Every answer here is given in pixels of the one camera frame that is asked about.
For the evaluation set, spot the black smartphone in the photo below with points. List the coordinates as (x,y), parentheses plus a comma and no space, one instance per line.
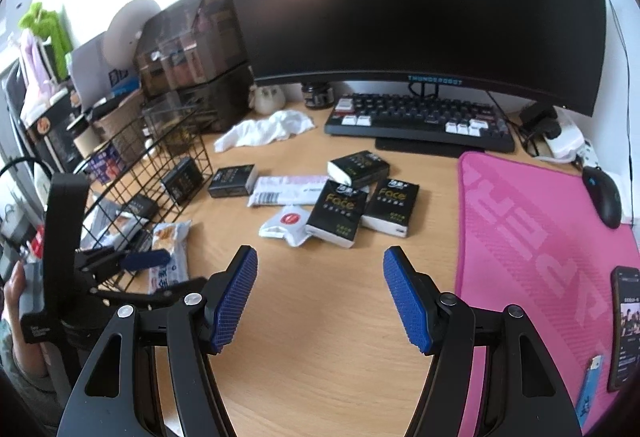
(626,305)

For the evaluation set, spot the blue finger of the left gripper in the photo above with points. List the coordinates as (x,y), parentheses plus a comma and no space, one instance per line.
(145,260)

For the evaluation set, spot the black computer mouse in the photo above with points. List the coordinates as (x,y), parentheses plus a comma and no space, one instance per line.
(604,195)

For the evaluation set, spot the dark mechanical keyboard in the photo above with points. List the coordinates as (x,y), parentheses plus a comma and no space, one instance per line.
(416,119)

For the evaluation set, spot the purple luncheon meat tin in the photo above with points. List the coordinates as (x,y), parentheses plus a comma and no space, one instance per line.
(106,163)

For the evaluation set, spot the white round fan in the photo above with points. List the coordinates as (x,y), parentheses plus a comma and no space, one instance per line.
(125,30)

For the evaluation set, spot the pink mouse pad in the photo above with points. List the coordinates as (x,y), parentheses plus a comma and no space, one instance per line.
(530,236)

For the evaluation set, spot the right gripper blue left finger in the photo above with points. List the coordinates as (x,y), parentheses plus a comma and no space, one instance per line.
(227,294)

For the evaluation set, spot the small cream ceramic vase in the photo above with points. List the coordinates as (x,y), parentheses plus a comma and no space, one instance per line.
(265,100)

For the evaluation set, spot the dark acrylic cosmetics organizer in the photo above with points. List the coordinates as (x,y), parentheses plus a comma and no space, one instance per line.
(192,53)

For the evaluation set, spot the long white pink packet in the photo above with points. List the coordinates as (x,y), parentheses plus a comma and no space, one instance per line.
(286,190)

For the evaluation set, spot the long white snack packet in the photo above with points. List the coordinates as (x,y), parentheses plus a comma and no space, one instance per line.
(111,224)

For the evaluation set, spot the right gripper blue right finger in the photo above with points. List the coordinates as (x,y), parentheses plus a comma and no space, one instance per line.
(413,302)

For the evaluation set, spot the white power strip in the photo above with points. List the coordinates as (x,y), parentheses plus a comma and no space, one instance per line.
(566,143)

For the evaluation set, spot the person left hand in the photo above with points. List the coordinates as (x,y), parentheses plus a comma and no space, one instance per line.
(14,288)

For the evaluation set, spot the white round-logo sachet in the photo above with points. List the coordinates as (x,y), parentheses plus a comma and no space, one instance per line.
(288,224)

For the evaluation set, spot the white crumpled cloth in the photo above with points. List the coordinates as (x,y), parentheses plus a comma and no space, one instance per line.
(280,126)

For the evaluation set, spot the blue lighter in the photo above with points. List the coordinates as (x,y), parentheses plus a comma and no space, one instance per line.
(588,391)

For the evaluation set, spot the black wire basket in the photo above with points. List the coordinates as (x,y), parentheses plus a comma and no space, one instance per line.
(141,181)

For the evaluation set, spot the black curved monitor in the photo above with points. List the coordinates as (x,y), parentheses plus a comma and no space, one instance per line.
(550,51)

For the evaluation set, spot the small dark glass jar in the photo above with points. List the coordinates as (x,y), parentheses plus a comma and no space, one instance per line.
(318,96)

